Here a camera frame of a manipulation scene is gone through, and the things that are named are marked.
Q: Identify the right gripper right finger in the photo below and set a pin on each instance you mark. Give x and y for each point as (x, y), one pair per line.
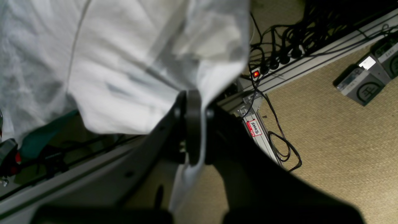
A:
(258, 190)

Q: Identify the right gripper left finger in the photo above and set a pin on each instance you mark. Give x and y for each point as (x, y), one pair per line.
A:
(100, 201)

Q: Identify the white T-shirt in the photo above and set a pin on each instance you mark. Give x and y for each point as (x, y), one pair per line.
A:
(121, 63)

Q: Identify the teal table cloth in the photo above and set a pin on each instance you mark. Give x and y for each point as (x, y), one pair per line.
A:
(35, 141)

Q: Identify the orange black clamp top right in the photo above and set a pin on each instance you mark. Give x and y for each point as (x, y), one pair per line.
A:
(9, 158)

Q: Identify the grey foot pedal box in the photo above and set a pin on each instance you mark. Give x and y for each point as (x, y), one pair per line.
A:
(386, 53)
(362, 81)

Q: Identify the aluminium frame rail with label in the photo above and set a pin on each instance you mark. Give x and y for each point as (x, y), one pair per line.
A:
(326, 35)

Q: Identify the black power strip red switch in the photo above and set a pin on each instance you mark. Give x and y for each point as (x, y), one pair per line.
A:
(267, 62)

